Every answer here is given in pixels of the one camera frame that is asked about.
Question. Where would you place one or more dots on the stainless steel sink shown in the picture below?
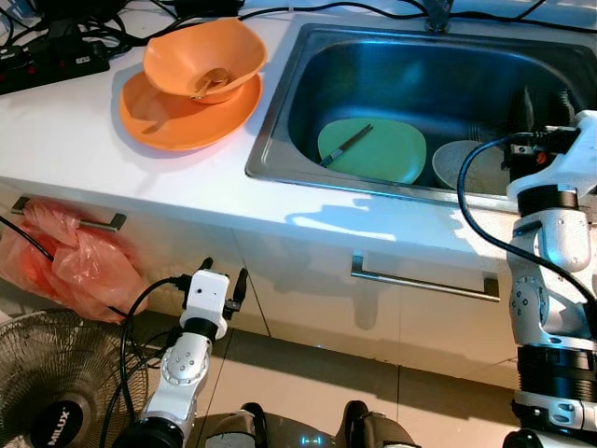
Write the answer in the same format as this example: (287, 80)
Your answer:
(401, 75)

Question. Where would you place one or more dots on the grey bowl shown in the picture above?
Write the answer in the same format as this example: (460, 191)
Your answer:
(466, 168)

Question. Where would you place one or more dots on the dark sink faucet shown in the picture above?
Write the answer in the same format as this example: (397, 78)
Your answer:
(438, 14)

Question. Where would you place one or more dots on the robot leg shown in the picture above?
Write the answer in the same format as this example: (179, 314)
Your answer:
(233, 429)
(373, 429)

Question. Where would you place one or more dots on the robot left leg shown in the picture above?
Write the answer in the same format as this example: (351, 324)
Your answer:
(233, 429)

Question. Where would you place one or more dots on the orange plastic plate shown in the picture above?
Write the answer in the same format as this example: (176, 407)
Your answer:
(168, 121)

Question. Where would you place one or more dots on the white kitchen cabinet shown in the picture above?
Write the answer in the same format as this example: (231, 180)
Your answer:
(308, 299)

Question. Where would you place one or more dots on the robot right leg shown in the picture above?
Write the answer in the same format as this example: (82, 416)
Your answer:
(373, 429)

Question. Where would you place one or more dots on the black power strip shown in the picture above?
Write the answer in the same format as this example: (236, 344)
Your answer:
(56, 70)

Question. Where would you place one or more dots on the orange plastic bowl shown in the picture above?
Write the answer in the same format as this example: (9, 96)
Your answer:
(215, 47)

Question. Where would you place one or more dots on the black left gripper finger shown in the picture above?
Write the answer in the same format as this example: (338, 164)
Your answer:
(207, 265)
(242, 285)

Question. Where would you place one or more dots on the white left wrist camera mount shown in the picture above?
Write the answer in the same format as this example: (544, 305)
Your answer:
(205, 294)

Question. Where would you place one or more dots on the black power adapter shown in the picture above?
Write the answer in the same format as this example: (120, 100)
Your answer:
(207, 7)

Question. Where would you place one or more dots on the red plastic bag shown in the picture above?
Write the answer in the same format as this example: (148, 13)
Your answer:
(84, 271)

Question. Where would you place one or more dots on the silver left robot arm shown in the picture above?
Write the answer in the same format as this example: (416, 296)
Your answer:
(182, 369)

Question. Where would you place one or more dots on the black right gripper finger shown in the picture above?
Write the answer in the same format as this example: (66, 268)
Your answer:
(566, 110)
(526, 112)

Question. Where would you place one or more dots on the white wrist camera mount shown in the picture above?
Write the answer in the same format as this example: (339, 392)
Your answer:
(578, 159)
(205, 294)

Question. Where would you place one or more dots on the green plate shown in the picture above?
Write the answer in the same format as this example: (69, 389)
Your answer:
(392, 154)

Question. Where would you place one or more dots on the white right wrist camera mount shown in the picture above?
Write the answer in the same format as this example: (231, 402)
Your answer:
(578, 159)

